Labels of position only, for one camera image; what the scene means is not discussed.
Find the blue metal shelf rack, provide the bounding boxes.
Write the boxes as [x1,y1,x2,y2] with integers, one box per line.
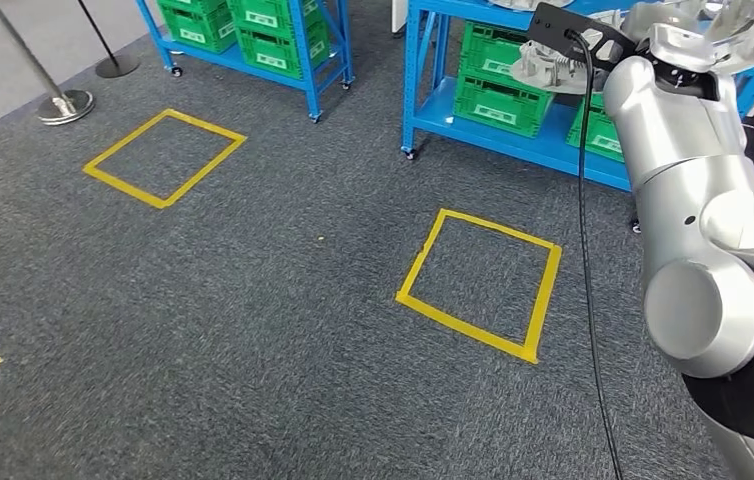
[135,0,356,125]
[402,0,754,233]

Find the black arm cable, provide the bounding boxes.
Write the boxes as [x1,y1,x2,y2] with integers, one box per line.
[565,29,622,480]

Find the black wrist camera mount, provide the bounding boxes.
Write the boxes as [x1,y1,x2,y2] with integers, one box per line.
[525,1,640,73]

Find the black stanchion post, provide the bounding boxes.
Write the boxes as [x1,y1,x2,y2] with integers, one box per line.
[75,0,142,79]

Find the chrome stanchion post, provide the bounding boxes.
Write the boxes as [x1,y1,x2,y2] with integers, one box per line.
[0,0,95,127]

